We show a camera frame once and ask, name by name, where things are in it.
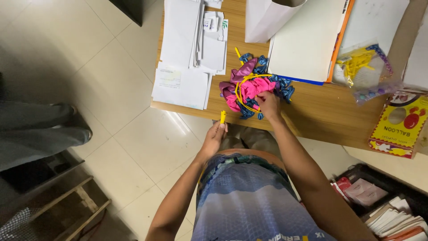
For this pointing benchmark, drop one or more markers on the white paper bag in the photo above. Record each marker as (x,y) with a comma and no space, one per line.
(267,20)

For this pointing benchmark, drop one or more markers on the person's blue patterned shirt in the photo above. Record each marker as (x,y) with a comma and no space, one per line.
(249,200)

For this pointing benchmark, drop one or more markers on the yellow red balloon packet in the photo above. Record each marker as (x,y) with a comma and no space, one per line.
(399,125)

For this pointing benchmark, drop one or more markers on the clear bag of balloons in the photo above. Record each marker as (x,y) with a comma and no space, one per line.
(366,72)

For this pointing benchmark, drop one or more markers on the person's right hand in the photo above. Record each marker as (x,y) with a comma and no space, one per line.
(269,105)

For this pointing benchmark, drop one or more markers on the person's khaki trousers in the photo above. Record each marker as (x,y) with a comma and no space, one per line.
(252,139)

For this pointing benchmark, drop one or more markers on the wooden stool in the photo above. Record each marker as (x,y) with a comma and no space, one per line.
(63,204)

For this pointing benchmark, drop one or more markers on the black crate of papers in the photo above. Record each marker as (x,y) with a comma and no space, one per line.
(384,204)

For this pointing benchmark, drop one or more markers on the heap of pink blue balloons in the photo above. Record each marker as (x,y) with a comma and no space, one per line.
(255,86)

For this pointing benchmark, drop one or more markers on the brown cardboard sheet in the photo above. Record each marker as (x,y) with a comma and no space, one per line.
(406,36)

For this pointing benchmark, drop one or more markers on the person's right fingers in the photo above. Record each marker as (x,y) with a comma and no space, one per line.
(261,100)

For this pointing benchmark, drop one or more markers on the small yellow balloon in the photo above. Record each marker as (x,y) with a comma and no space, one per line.
(223,116)

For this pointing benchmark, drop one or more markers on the person's left hand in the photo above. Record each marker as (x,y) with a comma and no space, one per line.
(213,138)

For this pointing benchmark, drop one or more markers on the stack of white envelopes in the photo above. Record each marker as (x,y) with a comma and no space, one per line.
(191,53)

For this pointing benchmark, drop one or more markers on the white folder stack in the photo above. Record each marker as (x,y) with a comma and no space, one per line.
(306,42)

